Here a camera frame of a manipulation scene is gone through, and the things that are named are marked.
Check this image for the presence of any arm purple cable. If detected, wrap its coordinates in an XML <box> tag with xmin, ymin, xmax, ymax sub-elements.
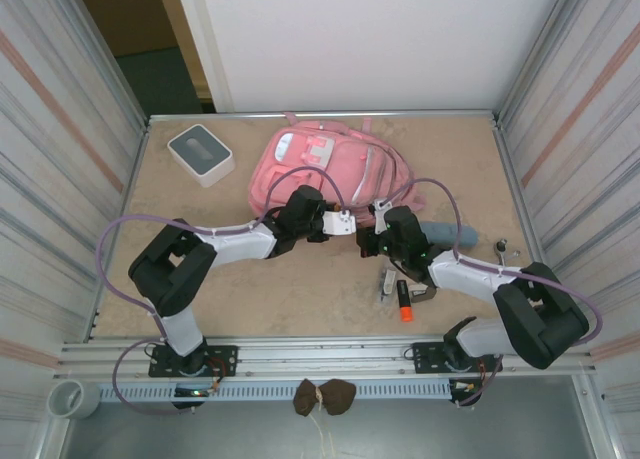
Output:
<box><xmin>382</xmin><ymin>177</ymin><xmax>605</xmax><ymax>409</ymax></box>
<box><xmin>96</xmin><ymin>167</ymin><xmax>351</xmax><ymax>416</ymax></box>

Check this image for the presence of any thin beige string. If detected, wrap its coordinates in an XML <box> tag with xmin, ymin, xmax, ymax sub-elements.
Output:
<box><xmin>305</xmin><ymin>412</ymin><xmax>337</xmax><ymax>459</ymax></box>

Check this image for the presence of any white slotted cable duct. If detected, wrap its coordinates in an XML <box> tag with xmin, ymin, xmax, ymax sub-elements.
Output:
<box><xmin>97</xmin><ymin>381</ymin><xmax>454</xmax><ymax>403</ymax></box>

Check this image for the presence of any brown cloth bag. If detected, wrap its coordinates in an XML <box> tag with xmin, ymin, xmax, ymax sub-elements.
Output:
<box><xmin>292</xmin><ymin>377</ymin><xmax>358</xmax><ymax>419</ymax></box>

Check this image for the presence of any pink backpack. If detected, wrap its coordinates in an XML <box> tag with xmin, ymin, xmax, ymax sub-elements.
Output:
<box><xmin>248</xmin><ymin>111</ymin><xmax>427</xmax><ymax>220</ymax></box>

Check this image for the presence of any white tissue box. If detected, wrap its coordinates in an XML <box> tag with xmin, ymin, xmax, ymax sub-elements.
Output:
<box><xmin>167</xmin><ymin>123</ymin><xmax>236</xmax><ymax>189</ymax></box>

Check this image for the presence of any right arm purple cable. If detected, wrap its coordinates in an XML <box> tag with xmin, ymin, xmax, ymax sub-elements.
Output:
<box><xmin>382</xmin><ymin>177</ymin><xmax>605</xmax><ymax>409</ymax></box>

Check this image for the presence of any brown wooden door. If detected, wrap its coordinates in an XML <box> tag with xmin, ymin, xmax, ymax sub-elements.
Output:
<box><xmin>72</xmin><ymin>0</ymin><xmax>211</xmax><ymax>100</ymax></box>

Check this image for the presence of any blue pencil case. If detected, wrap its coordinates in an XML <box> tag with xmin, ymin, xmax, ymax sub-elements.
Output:
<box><xmin>418</xmin><ymin>220</ymin><xmax>480</xmax><ymax>248</ymax></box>

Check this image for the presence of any orange black highlighter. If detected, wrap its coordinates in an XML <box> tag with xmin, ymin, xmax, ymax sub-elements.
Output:
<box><xmin>395</xmin><ymin>278</ymin><xmax>416</xmax><ymax>324</ymax></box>

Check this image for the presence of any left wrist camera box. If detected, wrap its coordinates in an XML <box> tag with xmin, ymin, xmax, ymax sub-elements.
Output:
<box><xmin>322</xmin><ymin>209</ymin><xmax>358</xmax><ymax>238</ymax></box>

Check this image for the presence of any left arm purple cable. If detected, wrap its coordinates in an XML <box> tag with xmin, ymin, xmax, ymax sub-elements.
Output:
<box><xmin>96</xmin><ymin>167</ymin><xmax>351</xmax><ymax>416</ymax></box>

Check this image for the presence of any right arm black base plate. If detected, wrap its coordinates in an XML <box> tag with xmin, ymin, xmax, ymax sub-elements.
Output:
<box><xmin>412</xmin><ymin>339</ymin><xmax>504</xmax><ymax>375</ymax></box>

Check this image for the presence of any aluminium mounting rail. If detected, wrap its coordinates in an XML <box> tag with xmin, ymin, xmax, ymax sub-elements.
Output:
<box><xmin>54</xmin><ymin>334</ymin><xmax>599</xmax><ymax>380</ymax></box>

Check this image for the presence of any white cup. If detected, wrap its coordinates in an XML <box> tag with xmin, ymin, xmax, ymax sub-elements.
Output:
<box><xmin>47</xmin><ymin>378</ymin><xmax>101</xmax><ymax>421</ymax></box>

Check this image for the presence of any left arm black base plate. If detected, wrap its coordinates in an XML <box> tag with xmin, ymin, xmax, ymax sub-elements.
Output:
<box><xmin>148</xmin><ymin>344</ymin><xmax>239</xmax><ymax>379</ymax></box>

